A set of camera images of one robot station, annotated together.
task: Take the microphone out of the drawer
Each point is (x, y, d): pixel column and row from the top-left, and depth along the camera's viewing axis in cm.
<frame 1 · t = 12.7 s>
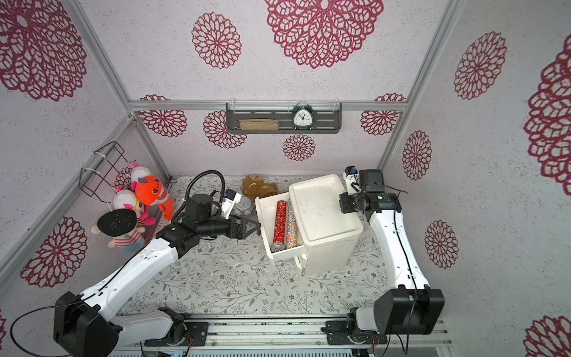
left hand: (252, 225, 74), fingers open
right hand: (347, 195, 79), fingers closed
white plastic drawer cabinet: (330, 228, 73), point 25 cm above the table
white top drawer: (266, 206, 89), point 18 cm above the table
red glitter microphone: (279, 239, 76), point 21 cm above the table
rainbow rhinestone microphone: (291, 235, 79), point 19 cm above the table
brown teddy bear plush: (254, 186, 107), point 9 cm above the table
orange fish plush: (153, 193, 91), point 19 cm above the table
pink white plush doll: (128, 199, 87), point 21 cm above the table
black haired doll plush: (121, 225, 78), point 22 cm above the table

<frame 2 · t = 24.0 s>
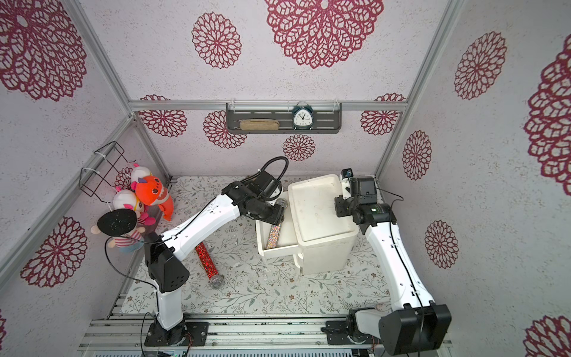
left hand: (276, 219, 81), fingers open
right hand: (343, 196, 77), fingers closed
red glitter microphone: (215, 280, 83), point 5 cm above the table
rainbow rhinestone microphone: (274, 230, 81), point 19 cm above the table
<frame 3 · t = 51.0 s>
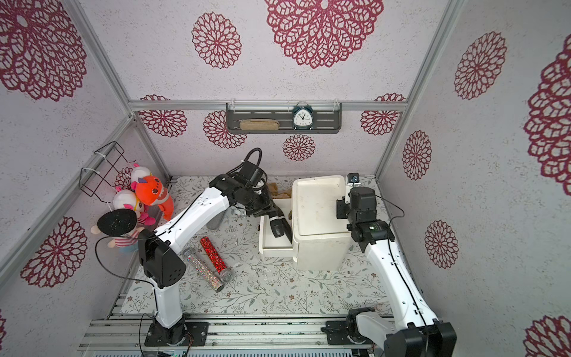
left hand: (274, 210, 81), fingers open
right hand: (346, 195, 77), fingers closed
red glitter microphone: (216, 263, 94), on the table
rainbow rhinestone microphone: (206, 271, 86), point 3 cm above the table
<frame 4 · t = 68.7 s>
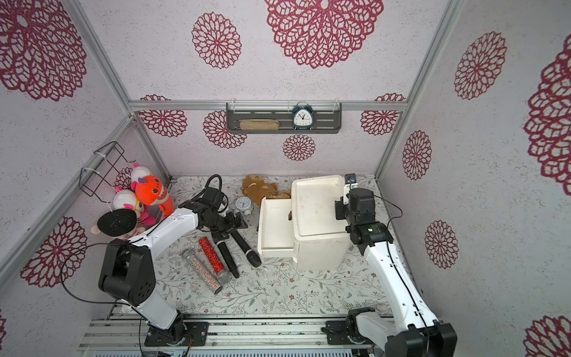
left hand: (239, 231, 88), fingers open
right hand: (345, 194, 77), fingers closed
black microphone: (251, 256, 90), point 4 cm above the table
black microphone long: (229, 258, 91), point 2 cm above the table
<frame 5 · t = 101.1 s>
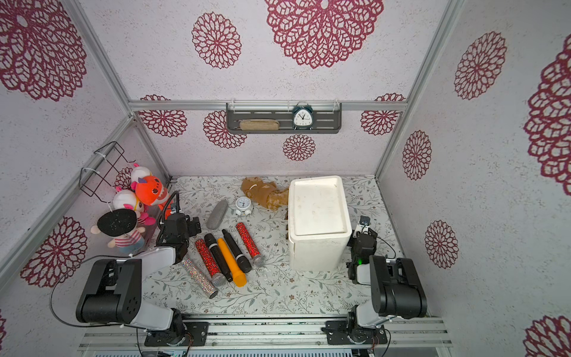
left hand: (183, 221, 94), fingers open
right hand: (356, 222, 91), fingers open
orange yellow microphone: (239, 277, 85), point 4 cm above the table
grey pencil case: (216, 214, 105), point 2 cm above the table
